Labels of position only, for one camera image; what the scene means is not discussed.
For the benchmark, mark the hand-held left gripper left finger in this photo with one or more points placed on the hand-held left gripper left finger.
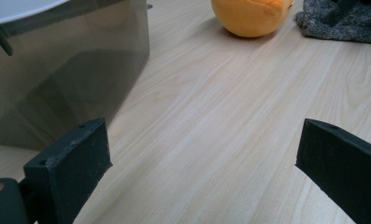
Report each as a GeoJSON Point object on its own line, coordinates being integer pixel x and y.
{"type": "Point", "coordinates": [68, 168]}

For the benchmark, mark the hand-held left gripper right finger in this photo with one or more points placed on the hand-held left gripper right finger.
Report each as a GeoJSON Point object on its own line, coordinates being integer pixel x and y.
{"type": "Point", "coordinates": [345, 168]}

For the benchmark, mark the grey translucent storage box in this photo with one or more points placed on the grey translucent storage box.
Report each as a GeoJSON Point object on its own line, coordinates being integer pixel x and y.
{"type": "Point", "coordinates": [68, 81]}

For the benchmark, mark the grey fluffy cloth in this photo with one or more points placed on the grey fluffy cloth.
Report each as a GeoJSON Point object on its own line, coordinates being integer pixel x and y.
{"type": "Point", "coordinates": [354, 28]}

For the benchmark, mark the orange plush ball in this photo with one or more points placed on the orange plush ball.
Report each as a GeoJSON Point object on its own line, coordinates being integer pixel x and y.
{"type": "Point", "coordinates": [248, 18]}

